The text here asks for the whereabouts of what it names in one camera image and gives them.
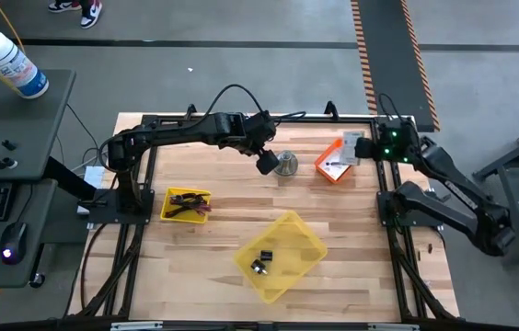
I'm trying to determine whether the translucent yellow plastic bin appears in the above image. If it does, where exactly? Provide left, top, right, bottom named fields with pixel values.
left=234, top=210, right=329, bottom=305

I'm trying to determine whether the black wire bundle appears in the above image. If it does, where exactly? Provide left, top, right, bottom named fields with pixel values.
left=169, top=192, right=211, bottom=207

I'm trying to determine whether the orange cardboard box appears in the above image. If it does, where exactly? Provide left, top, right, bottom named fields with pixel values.
left=313, top=138, right=357, bottom=185

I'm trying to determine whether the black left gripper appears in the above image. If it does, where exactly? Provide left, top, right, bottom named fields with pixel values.
left=240, top=110, right=282, bottom=177

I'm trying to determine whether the white wipes canister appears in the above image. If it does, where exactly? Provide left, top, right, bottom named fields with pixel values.
left=0, top=29, right=51, bottom=100

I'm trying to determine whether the black orange-striped floor mat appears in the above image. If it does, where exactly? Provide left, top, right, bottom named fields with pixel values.
left=350, top=0, right=442, bottom=133

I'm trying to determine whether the silver table bracket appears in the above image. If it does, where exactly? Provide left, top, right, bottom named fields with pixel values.
left=367, top=323, right=421, bottom=331
left=110, top=321, right=165, bottom=331

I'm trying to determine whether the grey antistatic packet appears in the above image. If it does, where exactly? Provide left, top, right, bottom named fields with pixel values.
left=338, top=131, right=366, bottom=167

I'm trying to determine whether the black aluminium table frame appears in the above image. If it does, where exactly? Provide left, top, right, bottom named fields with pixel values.
left=68, top=112, right=461, bottom=331

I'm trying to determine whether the silver metal cone part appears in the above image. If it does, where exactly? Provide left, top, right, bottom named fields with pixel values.
left=273, top=149, right=300, bottom=177

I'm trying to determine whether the person's shoe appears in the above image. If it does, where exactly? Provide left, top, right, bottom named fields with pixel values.
left=79, top=0, right=104, bottom=30
left=47, top=0, right=83, bottom=14

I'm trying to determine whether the white box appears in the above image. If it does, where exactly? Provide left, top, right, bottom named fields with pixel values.
left=82, top=165, right=107, bottom=190

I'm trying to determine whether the black cylinder motor part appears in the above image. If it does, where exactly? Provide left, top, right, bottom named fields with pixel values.
left=249, top=258, right=270, bottom=277

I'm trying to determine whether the black computer mouse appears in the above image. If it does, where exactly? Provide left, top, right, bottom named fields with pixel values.
left=0, top=221, right=29, bottom=267

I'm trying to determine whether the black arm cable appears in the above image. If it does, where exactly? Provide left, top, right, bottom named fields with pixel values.
left=376, top=92, right=410, bottom=124
left=271, top=110, right=308, bottom=127
left=197, top=83, right=271, bottom=125

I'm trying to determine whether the yellow cord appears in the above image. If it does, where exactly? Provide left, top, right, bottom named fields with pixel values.
left=0, top=0, right=27, bottom=52

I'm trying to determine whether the black keyboard desk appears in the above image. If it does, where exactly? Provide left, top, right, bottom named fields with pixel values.
left=0, top=155, right=99, bottom=290

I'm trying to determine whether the magenta wire bundle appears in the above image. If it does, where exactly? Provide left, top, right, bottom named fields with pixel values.
left=165, top=201, right=213, bottom=220

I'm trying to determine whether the small yellow slotted tray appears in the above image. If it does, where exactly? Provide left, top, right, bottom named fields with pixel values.
left=159, top=186, right=213, bottom=225

